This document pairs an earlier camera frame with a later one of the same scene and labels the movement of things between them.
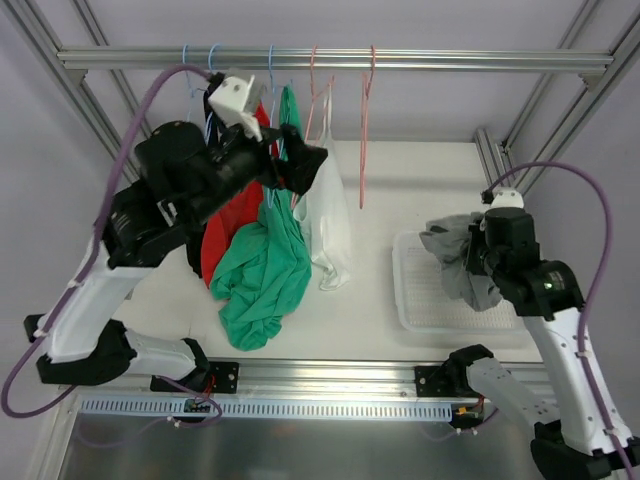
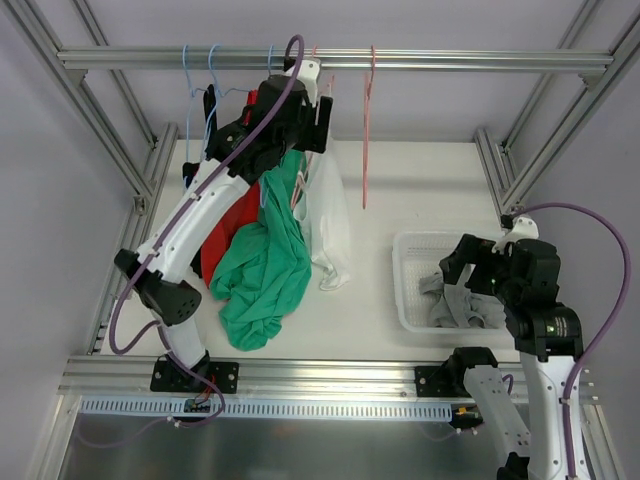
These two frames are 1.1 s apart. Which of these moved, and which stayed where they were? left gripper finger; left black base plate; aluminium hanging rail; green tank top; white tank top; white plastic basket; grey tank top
Moved: grey tank top; left gripper finger
Stayed: left black base plate; white tank top; white plastic basket; aluminium hanging rail; green tank top
